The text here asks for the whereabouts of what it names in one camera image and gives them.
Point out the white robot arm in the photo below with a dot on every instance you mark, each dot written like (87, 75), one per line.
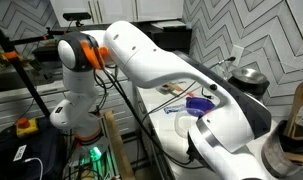
(141, 60)

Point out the black robot base box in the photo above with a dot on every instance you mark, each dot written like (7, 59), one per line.
(27, 156)

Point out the black coffee maker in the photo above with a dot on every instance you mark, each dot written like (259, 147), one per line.
(249, 80)

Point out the dark brown wooden spoon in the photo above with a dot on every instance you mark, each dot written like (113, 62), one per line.
(176, 87)

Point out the blue purple utensil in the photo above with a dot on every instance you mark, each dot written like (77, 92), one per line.
(174, 108)

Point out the clear plastic container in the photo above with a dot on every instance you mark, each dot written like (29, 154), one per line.
(182, 125)

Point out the black microwave oven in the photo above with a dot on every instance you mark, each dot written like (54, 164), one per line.
(167, 36)

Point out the wooden plank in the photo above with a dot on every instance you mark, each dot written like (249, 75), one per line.
(119, 150)

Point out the white upper cabinets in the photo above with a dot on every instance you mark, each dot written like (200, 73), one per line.
(124, 10)

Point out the black stand pole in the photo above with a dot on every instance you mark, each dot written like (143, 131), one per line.
(22, 73)

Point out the red emergency stop button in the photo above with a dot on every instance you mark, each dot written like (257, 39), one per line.
(25, 126)

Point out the metal utensil holder pot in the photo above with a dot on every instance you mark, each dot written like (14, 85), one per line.
(277, 151)

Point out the light wooden spoon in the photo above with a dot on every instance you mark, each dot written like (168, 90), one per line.
(297, 106)

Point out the white wall outlet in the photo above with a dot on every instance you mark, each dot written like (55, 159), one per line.
(237, 55)

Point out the black camera on stand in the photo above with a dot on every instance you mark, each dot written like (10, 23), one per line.
(77, 16)

